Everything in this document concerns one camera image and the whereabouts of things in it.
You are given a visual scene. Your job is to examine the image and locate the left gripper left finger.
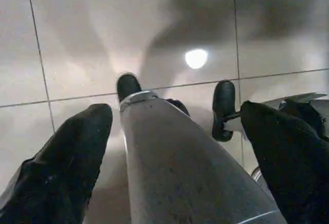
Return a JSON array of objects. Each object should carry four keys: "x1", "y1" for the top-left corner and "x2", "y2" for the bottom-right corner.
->
[{"x1": 0, "y1": 103, "x2": 114, "y2": 224}]

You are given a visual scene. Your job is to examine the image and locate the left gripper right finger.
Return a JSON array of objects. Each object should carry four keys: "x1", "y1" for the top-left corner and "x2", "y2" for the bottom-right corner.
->
[{"x1": 240, "y1": 101, "x2": 329, "y2": 224}]

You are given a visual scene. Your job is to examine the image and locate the white plastic table leg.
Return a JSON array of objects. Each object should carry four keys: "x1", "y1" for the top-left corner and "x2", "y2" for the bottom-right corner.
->
[{"x1": 119, "y1": 90, "x2": 288, "y2": 224}]

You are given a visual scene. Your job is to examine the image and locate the black left robot foot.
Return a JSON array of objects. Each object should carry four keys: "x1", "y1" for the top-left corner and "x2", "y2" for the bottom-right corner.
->
[{"x1": 117, "y1": 72, "x2": 143, "y2": 104}]

